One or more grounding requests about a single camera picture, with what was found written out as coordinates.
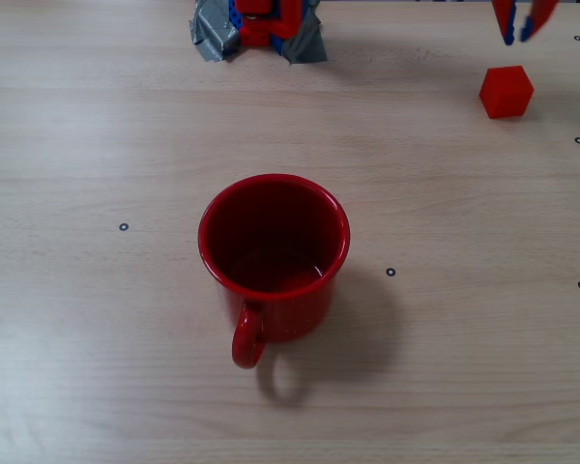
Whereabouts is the red cube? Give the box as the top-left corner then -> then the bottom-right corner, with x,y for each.
478,65 -> 536,120

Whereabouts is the red enamel mug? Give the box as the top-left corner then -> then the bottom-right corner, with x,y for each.
196,172 -> 352,371

